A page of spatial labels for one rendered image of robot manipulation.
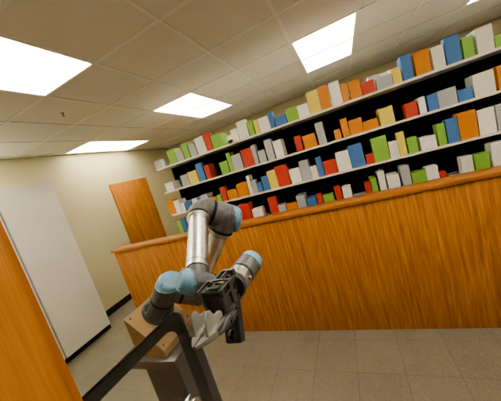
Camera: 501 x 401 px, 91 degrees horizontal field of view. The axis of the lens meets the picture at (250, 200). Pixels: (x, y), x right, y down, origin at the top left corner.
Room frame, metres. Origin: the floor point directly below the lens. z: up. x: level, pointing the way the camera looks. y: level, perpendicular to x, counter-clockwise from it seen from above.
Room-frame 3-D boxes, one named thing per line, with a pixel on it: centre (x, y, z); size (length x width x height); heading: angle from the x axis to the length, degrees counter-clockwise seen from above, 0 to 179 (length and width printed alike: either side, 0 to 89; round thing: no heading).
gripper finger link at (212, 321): (0.49, 0.16, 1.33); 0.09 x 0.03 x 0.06; 157
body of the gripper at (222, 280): (0.59, 0.13, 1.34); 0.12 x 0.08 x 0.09; 157
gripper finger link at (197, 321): (0.50, 0.19, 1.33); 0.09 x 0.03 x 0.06; 157
